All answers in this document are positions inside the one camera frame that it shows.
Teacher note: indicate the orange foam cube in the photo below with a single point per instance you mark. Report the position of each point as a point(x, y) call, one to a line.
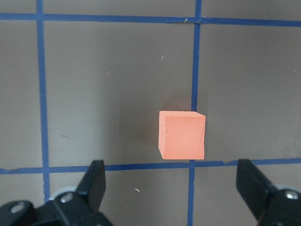
point(181, 135)

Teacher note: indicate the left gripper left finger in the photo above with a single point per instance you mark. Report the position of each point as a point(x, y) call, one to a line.
point(92, 186)

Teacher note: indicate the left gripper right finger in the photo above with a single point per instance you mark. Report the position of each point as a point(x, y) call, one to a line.
point(254, 187)

